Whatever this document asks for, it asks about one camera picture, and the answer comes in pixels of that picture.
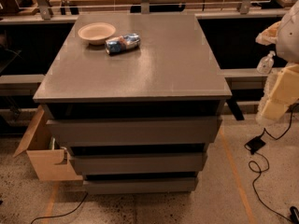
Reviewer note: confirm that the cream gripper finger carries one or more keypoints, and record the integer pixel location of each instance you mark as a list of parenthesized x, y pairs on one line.
[(281, 90)]

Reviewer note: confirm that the grey top drawer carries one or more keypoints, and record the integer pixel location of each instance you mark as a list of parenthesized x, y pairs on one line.
[(129, 132)]

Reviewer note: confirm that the grey drawer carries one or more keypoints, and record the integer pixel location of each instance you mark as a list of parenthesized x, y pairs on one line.
[(129, 132), (129, 186), (139, 163)]

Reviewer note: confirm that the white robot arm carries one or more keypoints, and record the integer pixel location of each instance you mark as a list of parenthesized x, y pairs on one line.
[(285, 35)]

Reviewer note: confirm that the grey drawer cabinet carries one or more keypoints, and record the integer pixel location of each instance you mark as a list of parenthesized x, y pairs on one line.
[(172, 74)]

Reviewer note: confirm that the grey bottom drawer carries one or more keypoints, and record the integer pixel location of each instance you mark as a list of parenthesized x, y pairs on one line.
[(129, 186)]

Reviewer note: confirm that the grey middle drawer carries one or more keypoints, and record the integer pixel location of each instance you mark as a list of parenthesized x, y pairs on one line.
[(139, 163)]

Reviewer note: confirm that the clear sanitizer pump bottle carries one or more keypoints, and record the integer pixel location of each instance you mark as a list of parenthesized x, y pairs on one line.
[(266, 63)]

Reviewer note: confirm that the grey bench right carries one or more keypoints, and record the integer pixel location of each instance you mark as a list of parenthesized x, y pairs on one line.
[(246, 85)]

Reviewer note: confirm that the grey bench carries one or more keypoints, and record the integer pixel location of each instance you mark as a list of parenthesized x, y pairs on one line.
[(246, 85), (15, 85)]

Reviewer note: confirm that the black power adapter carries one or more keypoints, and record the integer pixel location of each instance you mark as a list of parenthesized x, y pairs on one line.
[(254, 144)]

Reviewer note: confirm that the black plug bottom right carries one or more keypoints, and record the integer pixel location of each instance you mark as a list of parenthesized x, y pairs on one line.
[(294, 214)]

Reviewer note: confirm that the crushed blue soda can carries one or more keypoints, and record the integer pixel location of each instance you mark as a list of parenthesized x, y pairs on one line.
[(122, 43)]

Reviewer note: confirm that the beige paper bowl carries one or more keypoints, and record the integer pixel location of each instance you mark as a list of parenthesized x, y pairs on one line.
[(96, 33)]

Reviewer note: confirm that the brown cardboard box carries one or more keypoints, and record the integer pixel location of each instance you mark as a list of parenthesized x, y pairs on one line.
[(49, 162)]

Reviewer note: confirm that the grey bench left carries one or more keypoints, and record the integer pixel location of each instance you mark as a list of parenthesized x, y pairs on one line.
[(15, 85)]

